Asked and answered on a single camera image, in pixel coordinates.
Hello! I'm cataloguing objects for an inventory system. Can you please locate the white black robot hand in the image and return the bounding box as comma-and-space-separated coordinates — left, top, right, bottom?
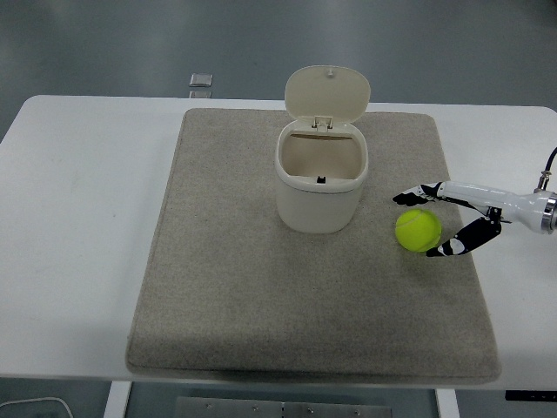
392, 179, 548, 260

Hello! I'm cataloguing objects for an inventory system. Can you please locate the yellow-green tennis ball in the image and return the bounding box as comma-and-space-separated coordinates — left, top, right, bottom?
394, 208, 443, 253

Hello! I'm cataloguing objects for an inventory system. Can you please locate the black table control panel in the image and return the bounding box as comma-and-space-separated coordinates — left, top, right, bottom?
504, 390, 557, 401

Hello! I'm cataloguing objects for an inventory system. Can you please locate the cream bin with flip lid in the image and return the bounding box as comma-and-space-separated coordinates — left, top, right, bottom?
273, 64, 372, 235

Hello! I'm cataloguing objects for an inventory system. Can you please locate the white table leg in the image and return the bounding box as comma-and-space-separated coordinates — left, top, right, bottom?
104, 381, 131, 418
434, 388, 458, 418

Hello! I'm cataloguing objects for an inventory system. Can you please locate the beige felt mat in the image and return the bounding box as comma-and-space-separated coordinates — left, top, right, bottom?
124, 107, 503, 379

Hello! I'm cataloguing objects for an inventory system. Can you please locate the grey metal plate with screws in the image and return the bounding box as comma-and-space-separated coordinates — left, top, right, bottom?
173, 395, 285, 418
282, 401, 393, 418

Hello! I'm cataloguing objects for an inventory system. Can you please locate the white cable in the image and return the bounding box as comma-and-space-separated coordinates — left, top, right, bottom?
0, 396, 73, 418

